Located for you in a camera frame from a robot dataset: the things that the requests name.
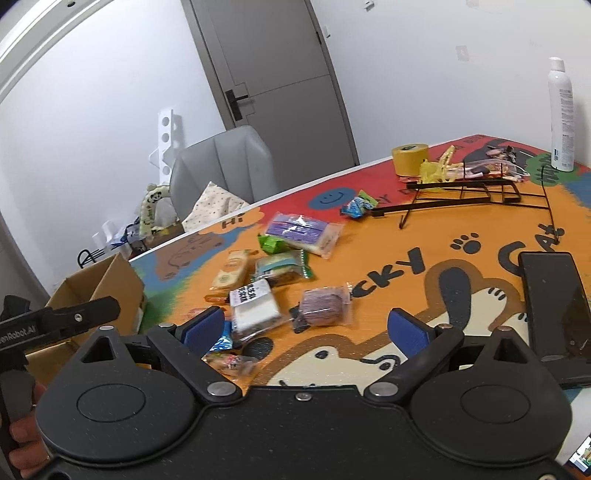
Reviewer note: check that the blue snack packet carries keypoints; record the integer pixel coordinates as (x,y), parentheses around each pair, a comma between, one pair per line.
(223,344)

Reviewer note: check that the grey upholstered chair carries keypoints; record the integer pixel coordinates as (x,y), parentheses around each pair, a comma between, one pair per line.
(221,157)

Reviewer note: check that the black smartphone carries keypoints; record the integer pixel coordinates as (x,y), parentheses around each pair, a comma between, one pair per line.
(554,300)

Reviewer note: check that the colourful cartoon printed mat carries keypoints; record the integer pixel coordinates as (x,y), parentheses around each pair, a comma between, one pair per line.
(392,240)

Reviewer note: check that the grey door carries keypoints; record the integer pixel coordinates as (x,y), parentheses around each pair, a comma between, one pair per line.
(277,69)

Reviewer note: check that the green white sandwich packet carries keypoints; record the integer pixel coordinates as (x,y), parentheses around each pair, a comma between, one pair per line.
(281,265)

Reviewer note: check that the white spray bottle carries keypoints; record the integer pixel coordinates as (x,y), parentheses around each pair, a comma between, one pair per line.
(562,120)

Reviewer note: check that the orange rice cracker packet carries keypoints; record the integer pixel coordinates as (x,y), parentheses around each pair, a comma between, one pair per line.
(233,270)

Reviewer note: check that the brown cardboard box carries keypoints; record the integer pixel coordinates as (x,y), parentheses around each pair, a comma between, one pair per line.
(106,286)

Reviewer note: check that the purple snack packet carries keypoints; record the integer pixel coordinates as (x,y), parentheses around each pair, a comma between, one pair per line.
(300,229)

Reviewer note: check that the yellow tape roll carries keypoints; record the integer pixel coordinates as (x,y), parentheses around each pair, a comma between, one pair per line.
(410,159)

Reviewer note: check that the purple round cake packet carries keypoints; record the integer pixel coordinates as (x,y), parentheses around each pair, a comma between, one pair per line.
(321,307)

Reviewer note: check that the white perforated rack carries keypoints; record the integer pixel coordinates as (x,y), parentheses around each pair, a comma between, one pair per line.
(165,134)

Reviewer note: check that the small clear candy packet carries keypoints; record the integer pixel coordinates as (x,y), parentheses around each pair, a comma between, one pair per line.
(231,363)

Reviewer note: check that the green snack packet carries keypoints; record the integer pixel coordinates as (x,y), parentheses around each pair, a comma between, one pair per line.
(272,243)

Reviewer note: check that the faded adhesive wall pad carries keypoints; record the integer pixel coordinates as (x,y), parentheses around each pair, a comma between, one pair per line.
(461,52)

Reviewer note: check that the smartphone with lit screen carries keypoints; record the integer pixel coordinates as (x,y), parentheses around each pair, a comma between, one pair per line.
(582,457)

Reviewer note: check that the clear plastic bag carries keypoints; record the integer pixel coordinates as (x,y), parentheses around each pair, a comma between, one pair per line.
(489,166)

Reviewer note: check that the taped cardboard box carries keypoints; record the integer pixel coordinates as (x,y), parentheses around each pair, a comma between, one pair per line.
(168,232)

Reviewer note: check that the blue green candy packet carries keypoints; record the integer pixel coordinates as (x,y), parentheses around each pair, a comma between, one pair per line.
(358,206)

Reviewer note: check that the clutter of plastic bags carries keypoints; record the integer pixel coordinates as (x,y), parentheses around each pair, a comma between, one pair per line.
(117,237)

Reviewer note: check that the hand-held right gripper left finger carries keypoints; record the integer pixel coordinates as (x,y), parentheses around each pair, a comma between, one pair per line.
(205,330)

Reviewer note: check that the yellow plastic wrapper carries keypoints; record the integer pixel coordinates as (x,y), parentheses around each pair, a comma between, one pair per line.
(429,171)

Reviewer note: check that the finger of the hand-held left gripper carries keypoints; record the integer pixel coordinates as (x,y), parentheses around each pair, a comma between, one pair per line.
(78,316)

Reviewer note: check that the dotted cream cushion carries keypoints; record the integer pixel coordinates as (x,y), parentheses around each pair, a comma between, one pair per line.
(212,207)

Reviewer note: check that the person's left hand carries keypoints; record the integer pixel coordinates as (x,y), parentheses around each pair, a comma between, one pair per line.
(25,438)

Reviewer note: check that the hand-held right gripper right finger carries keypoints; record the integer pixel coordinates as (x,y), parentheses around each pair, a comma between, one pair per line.
(408,337)

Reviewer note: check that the white packet black label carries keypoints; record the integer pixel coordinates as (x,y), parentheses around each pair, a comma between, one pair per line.
(256,309)

